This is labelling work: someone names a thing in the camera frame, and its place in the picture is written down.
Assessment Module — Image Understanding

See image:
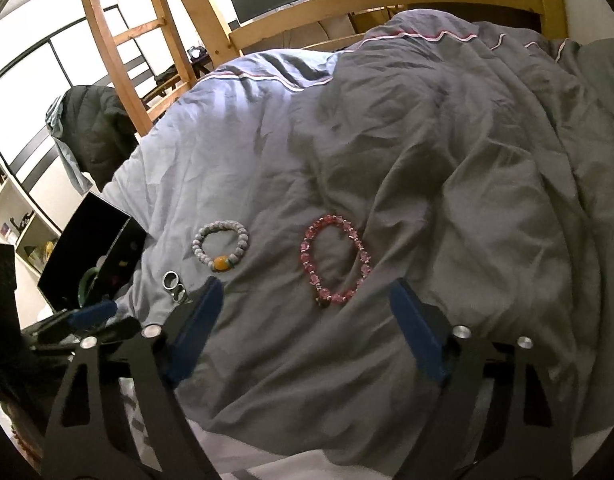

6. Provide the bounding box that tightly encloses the white bead bracelet orange bead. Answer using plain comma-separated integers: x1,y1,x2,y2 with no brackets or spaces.
191,220,251,274

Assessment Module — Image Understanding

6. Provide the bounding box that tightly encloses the white sliding door wardrobe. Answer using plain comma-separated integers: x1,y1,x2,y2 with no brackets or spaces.
0,4,155,233

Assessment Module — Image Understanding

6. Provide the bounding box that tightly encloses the dark padded jacket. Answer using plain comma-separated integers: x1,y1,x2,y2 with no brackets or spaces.
46,84,140,192

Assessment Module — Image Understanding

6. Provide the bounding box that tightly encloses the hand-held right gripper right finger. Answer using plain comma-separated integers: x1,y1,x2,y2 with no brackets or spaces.
388,278,576,480

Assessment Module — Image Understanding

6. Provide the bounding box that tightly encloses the dark side table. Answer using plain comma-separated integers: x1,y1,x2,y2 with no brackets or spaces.
143,54,214,111

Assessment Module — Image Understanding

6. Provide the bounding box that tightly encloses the wooden bed frame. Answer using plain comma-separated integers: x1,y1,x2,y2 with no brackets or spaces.
157,0,571,62

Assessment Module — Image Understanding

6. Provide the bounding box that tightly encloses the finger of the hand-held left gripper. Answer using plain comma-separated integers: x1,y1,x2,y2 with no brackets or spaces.
37,299,119,337
22,316,144,357

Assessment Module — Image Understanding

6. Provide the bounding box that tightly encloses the grey duvet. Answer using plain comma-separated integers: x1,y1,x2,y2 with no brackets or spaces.
99,7,614,467

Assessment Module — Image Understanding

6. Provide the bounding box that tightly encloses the green bangle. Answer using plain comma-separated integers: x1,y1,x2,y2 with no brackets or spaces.
79,266,102,307

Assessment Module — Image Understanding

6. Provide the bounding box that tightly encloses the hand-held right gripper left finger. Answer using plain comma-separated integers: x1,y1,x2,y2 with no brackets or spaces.
39,276,224,480

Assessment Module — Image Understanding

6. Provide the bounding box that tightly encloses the white open shelf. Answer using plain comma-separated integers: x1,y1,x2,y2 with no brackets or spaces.
0,142,64,277

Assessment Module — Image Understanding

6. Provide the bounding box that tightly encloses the wooden ladder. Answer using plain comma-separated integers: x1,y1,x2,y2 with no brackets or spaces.
74,0,199,137

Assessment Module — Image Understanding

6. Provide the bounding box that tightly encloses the white patterned bed sheet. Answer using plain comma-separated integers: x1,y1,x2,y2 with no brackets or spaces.
104,377,348,480

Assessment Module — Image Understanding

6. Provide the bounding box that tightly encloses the black jewelry box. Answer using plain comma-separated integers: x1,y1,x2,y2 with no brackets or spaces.
37,192,148,312

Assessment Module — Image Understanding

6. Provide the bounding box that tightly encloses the pink bead bracelet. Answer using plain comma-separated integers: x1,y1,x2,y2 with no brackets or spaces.
300,214,373,307

